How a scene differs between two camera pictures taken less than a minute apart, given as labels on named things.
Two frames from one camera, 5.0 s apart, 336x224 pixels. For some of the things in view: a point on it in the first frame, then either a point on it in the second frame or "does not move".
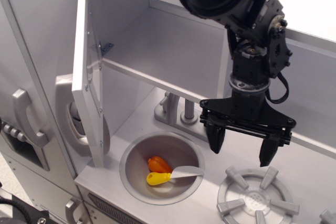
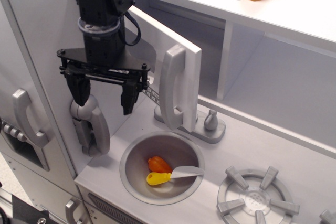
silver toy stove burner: [254, 196] does not move
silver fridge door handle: [21, 98] does not move
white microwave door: [87, 87] → [158, 36]
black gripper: [248, 112] → [123, 55]
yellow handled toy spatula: [156, 178] does not move
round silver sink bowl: [176, 149] does not move
